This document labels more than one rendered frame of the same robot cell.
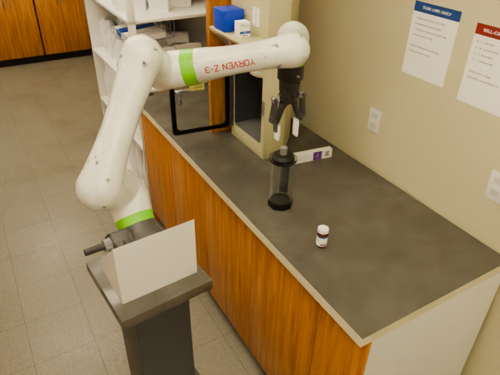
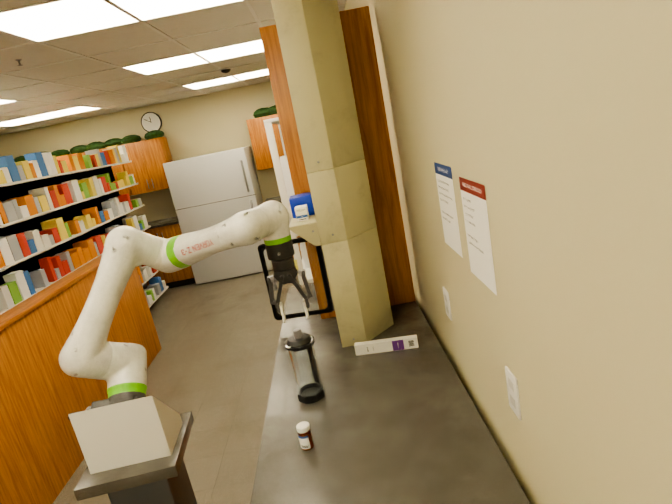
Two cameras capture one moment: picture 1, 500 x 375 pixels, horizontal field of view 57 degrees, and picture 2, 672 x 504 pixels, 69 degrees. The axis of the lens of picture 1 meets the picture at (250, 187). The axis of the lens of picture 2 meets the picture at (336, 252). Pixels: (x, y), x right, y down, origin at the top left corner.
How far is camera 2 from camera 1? 1.19 m
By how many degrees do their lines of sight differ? 34
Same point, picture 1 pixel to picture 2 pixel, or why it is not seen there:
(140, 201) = (125, 374)
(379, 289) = not seen: outside the picture
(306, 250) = (287, 450)
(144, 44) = (116, 233)
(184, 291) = (143, 472)
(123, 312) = (84, 481)
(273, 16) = (317, 198)
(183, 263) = (151, 441)
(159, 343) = not seen: outside the picture
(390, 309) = not seen: outside the picture
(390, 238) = (392, 452)
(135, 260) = (94, 429)
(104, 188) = (71, 357)
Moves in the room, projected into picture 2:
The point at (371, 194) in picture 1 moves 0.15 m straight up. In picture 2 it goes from (423, 395) to (416, 355)
